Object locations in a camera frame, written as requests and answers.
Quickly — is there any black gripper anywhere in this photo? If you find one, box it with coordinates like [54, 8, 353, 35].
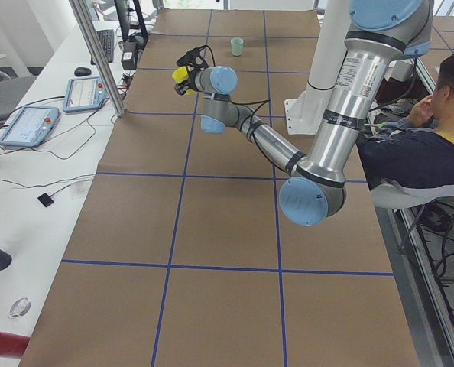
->
[174, 68, 201, 96]

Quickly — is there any yellow plastic cup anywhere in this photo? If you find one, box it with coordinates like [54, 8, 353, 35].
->
[172, 66, 189, 84]

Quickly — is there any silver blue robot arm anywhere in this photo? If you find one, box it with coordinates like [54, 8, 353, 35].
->
[173, 1, 433, 226]

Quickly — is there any green plastic cup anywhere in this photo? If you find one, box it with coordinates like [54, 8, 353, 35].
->
[230, 37, 244, 57]

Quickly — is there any black box with label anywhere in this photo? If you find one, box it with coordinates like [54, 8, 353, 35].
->
[121, 41, 138, 70]

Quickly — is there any black keyboard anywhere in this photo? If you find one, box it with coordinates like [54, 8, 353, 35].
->
[96, 29, 115, 63]

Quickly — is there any far teach pendant tablet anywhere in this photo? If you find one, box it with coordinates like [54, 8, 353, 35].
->
[63, 76, 107, 114]

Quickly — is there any teach pendant tablet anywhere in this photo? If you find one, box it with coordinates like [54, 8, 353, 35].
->
[63, 76, 107, 114]
[0, 106, 60, 148]

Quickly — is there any black monitor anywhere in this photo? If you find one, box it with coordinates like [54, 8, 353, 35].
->
[114, 0, 149, 42]

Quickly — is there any black computer mouse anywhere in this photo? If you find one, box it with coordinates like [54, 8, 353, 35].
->
[74, 67, 92, 77]

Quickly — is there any near teach pendant tablet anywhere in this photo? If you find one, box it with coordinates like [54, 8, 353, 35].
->
[0, 106, 60, 148]

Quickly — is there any small black square pad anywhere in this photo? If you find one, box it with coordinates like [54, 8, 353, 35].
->
[37, 193, 54, 207]

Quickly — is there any red cylinder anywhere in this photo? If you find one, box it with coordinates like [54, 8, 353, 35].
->
[0, 331, 30, 359]

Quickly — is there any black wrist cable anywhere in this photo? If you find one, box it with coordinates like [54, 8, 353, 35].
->
[196, 44, 308, 177]

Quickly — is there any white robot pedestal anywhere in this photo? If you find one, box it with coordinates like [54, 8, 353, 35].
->
[285, 0, 350, 135]

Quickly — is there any aluminium frame post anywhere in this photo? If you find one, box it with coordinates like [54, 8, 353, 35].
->
[69, 0, 125, 117]

